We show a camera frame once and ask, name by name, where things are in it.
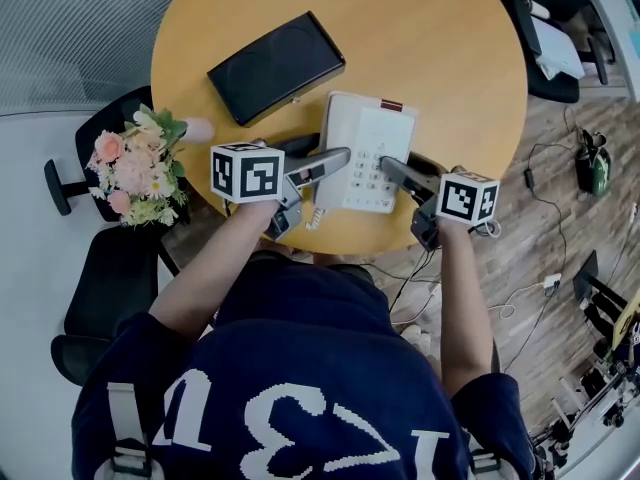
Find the person's left forearm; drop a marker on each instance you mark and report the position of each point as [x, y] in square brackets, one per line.
[215, 268]

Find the white desk telephone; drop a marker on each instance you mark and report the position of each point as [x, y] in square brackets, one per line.
[372, 133]

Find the person's right forearm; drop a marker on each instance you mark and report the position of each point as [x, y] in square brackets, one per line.
[462, 308]

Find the black metal stand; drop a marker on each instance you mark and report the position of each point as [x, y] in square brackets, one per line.
[592, 283]

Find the green and black bag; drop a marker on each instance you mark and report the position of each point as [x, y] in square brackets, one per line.
[594, 165]

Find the black office chair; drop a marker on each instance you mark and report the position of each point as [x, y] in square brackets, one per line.
[110, 288]
[550, 28]

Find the person's navy printed shirt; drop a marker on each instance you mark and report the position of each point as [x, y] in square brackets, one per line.
[310, 378]

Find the black rectangular box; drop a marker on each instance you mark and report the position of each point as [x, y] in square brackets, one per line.
[275, 65]

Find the yellow sign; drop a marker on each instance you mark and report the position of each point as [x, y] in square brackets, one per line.
[627, 320]

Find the pink vase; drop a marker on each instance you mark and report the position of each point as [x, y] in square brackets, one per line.
[199, 130]

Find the pink and white flower bouquet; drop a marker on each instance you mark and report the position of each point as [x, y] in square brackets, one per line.
[137, 168]

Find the white paper stack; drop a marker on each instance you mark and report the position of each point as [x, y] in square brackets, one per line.
[559, 48]

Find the white power adapter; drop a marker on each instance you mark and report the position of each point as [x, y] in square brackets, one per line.
[552, 281]

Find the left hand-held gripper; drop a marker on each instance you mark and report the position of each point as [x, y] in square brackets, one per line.
[247, 173]

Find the person's foot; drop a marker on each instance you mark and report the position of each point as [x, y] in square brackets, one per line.
[416, 338]

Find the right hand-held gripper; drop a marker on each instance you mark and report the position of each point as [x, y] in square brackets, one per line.
[465, 198]

